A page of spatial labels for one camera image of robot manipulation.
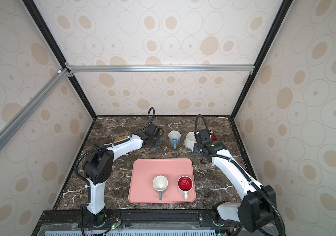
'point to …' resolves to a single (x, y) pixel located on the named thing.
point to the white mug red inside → (184, 186)
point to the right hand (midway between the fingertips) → (201, 150)
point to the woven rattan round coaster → (120, 138)
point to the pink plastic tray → (144, 170)
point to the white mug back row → (190, 140)
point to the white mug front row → (160, 184)
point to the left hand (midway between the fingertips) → (161, 140)
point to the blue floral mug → (174, 137)
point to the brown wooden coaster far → (170, 146)
